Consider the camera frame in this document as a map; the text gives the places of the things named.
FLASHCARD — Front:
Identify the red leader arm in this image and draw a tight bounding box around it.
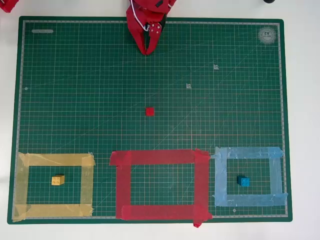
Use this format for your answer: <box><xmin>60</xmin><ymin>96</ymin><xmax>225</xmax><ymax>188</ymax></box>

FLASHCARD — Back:
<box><xmin>0</xmin><ymin>0</ymin><xmax>20</xmax><ymax>13</ymax></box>

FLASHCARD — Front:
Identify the red tape square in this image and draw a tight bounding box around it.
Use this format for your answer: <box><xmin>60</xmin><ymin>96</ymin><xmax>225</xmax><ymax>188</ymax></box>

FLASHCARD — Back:
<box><xmin>109</xmin><ymin>147</ymin><xmax>213</xmax><ymax>228</ymax></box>

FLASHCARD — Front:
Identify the blue tape square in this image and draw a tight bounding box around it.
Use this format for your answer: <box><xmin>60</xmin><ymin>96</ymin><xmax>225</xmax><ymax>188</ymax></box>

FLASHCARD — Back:
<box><xmin>210</xmin><ymin>146</ymin><xmax>289</xmax><ymax>208</ymax></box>

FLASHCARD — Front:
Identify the yellow tape square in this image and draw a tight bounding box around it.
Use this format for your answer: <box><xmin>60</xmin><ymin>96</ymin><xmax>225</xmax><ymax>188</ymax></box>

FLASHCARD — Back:
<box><xmin>12</xmin><ymin>151</ymin><xmax>96</xmax><ymax>223</ymax></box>

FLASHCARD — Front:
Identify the blue toy brick cube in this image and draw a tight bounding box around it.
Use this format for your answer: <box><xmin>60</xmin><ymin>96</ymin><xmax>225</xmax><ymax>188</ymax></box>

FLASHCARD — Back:
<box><xmin>236</xmin><ymin>175</ymin><xmax>251</xmax><ymax>188</ymax></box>

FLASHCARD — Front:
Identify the yellow toy brick cube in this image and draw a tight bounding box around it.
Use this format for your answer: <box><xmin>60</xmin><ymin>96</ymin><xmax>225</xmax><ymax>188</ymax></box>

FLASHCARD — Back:
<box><xmin>51</xmin><ymin>174</ymin><xmax>66</xmax><ymax>186</ymax></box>

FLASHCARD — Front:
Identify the green cutting mat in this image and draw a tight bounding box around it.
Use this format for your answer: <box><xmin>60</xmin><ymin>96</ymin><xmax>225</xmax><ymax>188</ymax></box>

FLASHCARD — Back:
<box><xmin>6</xmin><ymin>16</ymin><xmax>293</xmax><ymax>225</ymax></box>

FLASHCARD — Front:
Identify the white servo cable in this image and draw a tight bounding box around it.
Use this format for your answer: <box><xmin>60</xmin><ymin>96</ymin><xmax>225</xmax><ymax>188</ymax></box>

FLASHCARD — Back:
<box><xmin>130</xmin><ymin>0</ymin><xmax>151</xmax><ymax>32</ymax></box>

